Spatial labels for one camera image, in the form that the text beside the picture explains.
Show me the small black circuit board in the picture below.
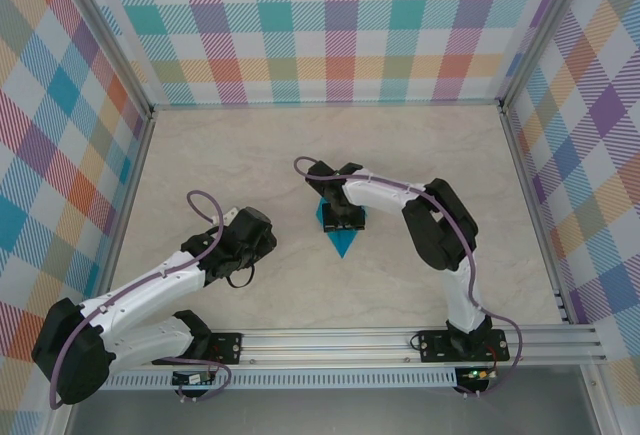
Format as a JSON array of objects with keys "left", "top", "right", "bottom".
[{"left": 172, "top": 371, "right": 217, "bottom": 386}]

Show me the grey metal panel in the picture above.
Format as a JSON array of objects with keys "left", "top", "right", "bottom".
[{"left": 64, "top": 388, "right": 601, "bottom": 435}]

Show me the circuit board with green light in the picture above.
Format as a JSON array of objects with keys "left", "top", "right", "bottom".
[{"left": 462, "top": 367, "right": 500, "bottom": 382}]

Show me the left gripper black cable loop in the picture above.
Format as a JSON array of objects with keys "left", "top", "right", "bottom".
[{"left": 225, "top": 264, "right": 257, "bottom": 289}]

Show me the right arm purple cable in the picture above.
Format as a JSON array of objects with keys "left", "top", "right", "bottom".
[{"left": 292, "top": 156, "right": 524, "bottom": 400}]

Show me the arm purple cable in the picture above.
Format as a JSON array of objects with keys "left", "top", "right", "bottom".
[
  {"left": 49, "top": 189, "right": 234, "bottom": 411},
  {"left": 292, "top": 156, "right": 524, "bottom": 400}
]

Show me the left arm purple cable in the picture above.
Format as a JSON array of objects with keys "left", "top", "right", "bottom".
[{"left": 49, "top": 189, "right": 234, "bottom": 411}]

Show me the aluminium frame floor rail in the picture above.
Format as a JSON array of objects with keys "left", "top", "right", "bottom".
[
  {"left": 87, "top": 109, "right": 157, "bottom": 332},
  {"left": 499, "top": 104, "right": 574, "bottom": 325},
  {"left": 149, "top": 98, "right": 505, "bottom": 110}
]

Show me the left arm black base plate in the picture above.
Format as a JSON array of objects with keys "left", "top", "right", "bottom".
[{"left": 151, "top": 332, "right": 245, "bottom": 367}]

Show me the aluminium mounting rail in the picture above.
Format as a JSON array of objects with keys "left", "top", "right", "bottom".
[{"left": 54, "top": 323, "right": 609, "bottom": 370}]

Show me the slotted grey cable duct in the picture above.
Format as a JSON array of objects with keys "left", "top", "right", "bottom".
[{"left": 78, "top": 367, "right": 459, "bottom": 390}]

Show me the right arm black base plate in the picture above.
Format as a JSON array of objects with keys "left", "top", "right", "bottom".
[{"left": 418, "top": 328, "right": 510, "bottom": 364}]

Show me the aluminium frame post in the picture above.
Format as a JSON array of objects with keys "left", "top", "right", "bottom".
[
  {"left": 499, "top": 0, "right": 594, "bottom": 116},
  {"left": 59, "top": 0, "right": 156, "bottom": 119}
]

